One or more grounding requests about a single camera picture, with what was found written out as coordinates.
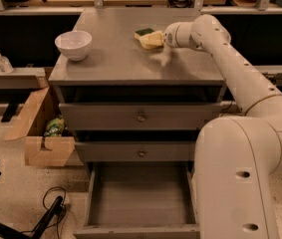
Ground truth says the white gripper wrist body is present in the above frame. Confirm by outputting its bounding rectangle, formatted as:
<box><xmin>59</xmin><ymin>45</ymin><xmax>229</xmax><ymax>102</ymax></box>
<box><xmin>164</xmin><ymin>22</ymin><xmax>192</xmax><ymax>48</ymax></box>

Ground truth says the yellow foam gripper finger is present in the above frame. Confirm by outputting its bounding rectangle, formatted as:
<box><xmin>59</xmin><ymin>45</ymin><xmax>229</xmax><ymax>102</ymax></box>
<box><xmin>140</xmin><ymin>31</ymin><xmax>163</xmax><ymax>50</ymax></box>

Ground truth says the green and yellow sponge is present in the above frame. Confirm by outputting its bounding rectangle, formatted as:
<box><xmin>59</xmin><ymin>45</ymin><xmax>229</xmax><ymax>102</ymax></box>
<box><xmin>134</xmin><ymin>28</ymin><xmax>153</xmax><ymax>40</ymax></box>

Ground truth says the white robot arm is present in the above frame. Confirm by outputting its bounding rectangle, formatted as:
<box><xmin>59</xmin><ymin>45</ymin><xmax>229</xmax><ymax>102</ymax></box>
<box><xmin>139</xmin><ymin>15</ymin><xmax>282</xmax><ymax>239</ymax></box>

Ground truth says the grey wooden drawer cabinet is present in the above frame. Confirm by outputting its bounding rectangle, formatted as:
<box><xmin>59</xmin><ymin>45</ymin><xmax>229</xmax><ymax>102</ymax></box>
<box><xmin>49</xmin><ymin>8</ymin><xmax>226</xmax><ymax>174</ymax></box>

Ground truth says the grey top drawer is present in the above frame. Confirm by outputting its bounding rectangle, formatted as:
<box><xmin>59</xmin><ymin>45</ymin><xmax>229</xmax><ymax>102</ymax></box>
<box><xmin>59</xmin><ymin>103</ymin><xmax>220</xmax><ymax>130</ymax></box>

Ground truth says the grey middle drawer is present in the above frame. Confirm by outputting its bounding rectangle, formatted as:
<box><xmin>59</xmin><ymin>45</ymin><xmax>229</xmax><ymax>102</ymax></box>
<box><xmin>75</xmin><ymin>141</ymin><xmax>194</xmax><ymax>162</ymax></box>

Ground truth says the grey open bottom drawer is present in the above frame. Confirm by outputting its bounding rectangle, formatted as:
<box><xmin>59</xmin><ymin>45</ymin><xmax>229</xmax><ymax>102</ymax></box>
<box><xmin>74</xmin><ymin>162</ymin><xmax>200</xmax><ymax>239</ymax></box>

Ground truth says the white ceramic bowl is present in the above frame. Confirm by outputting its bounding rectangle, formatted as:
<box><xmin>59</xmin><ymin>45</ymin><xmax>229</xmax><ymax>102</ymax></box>
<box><xmin>55</xmin><ymin>31</ymin><xmax>93</xmax><ymax>61</ymax></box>

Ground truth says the green snack bag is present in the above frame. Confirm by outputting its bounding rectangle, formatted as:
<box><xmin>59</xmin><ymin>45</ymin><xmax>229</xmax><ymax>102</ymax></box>
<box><xmin>44</xmin><ymin>115</ymin><xmax>65</xmax><ymax>137</ymax></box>

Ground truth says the brown cardboard box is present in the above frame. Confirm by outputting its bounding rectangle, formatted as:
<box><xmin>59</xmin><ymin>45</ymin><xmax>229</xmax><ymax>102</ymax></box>
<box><xmin>5</xmin><ymin>88</ymin><xmax>83</xmax><ymax>167</ymax></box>

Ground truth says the clear sanitizer bottle right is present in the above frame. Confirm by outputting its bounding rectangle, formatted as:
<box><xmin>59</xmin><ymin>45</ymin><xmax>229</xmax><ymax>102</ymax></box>
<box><xmin>0</xmin><ymin>54</ymin><xmax>14</xmax><ymax>74</ymax></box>

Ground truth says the black cable on floor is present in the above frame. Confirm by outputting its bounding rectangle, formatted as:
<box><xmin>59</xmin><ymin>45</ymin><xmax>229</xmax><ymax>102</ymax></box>
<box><xmin>20</xmin><ymin>185</ymin><xmax>69</xmax><ymax>239</ymax></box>

